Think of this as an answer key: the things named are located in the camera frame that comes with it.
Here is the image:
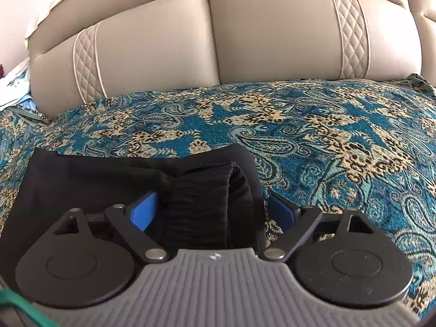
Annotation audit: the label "teal paisley blanket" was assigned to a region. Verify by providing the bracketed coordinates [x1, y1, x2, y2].
[0, 73, 436, 317]

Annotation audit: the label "beige leather sofa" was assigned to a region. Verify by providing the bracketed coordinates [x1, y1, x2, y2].
[25, 0, 436, 118]

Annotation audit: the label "white and blue cloth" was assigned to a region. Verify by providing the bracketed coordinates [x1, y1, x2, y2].
[0, 58, 46, 123]

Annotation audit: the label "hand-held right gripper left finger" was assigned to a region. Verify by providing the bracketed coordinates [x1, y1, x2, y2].
[51, 192, 171, 265]

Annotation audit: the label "green cable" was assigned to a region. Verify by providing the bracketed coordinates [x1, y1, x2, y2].
[0, 289, 52, 327]

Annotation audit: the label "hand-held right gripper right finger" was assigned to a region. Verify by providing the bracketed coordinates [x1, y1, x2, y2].
[261, 193, 376, 264]

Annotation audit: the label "black pants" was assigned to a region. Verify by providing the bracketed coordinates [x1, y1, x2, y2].
[0, 145, 267, 280]

